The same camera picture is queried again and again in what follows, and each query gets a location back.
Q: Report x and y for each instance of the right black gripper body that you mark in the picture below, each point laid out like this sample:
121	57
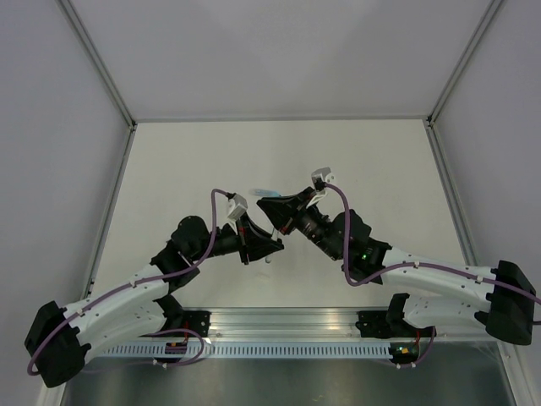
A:
308	200

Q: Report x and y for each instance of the right aluminium frame post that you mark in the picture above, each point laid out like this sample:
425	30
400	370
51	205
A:
488	17

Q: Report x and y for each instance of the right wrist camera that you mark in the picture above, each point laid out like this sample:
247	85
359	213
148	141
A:
323	175

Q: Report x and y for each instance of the light blue highlighter pen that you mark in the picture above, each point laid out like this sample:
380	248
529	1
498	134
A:
264	193

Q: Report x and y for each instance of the left aluminium frame post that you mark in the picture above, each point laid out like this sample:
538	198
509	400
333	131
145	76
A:
83	36

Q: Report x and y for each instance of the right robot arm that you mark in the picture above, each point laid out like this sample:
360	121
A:
501	300

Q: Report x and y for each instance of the black mounting plate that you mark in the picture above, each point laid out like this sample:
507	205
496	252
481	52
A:
376	324
195	320

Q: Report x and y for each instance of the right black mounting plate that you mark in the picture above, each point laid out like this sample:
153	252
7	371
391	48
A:
376	324

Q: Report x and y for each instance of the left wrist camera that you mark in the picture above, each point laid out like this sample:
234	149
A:
236	207

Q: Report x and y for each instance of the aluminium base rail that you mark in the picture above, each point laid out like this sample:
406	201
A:
286	324

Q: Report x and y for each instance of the white slotted cable duct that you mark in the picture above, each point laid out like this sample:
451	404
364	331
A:
260	350

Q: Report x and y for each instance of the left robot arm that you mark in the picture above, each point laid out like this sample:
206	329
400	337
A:
63	339

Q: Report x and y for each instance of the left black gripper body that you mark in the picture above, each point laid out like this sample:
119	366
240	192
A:
243	227

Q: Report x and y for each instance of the aluminium frame post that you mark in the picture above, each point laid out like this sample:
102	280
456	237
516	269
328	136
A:
83	36
488	17

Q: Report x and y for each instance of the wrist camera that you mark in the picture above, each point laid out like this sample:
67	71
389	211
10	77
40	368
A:
236	207
323	175

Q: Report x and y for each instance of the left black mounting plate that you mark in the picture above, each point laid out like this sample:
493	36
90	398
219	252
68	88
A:
195	320

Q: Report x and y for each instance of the white whiteboard marker pen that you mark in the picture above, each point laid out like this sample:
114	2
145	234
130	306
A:
274	247

